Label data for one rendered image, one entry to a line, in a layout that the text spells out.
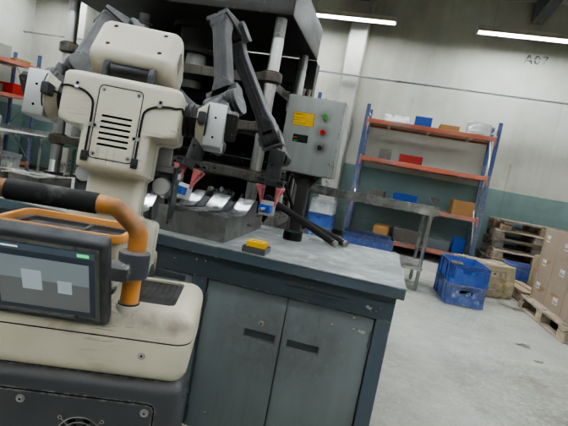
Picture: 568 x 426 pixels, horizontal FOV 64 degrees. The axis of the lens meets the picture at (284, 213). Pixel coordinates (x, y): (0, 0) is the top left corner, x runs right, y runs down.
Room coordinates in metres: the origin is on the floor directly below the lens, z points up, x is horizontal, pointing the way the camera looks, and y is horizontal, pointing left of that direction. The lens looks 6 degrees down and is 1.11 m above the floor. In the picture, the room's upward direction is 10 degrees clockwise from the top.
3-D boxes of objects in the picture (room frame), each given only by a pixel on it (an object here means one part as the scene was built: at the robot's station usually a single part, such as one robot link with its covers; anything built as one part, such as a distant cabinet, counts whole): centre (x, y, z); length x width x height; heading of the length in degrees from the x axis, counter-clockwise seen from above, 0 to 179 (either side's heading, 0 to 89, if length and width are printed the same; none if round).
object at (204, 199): (1.81, 0.28, 0.92); 0.35 x 0.16 x 0.09; 169
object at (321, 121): (2.47, -0.07, 0.74); 0.31 x 0.22 x 1.47; 79
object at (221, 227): (1.83, 0.27, 0.87); 0.50 x 0.26 x 0.14; 169
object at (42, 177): (1.96, 1.06, 0.84); 0.20 x 0.15 x 0.07; 169
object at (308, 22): (2.83, 0.68, 1.75); 1.30 x 0.89 x 0.62; 79
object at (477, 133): (7.49, -2.06, 1.14); 2.06 x 0.65 x 2.27; 77
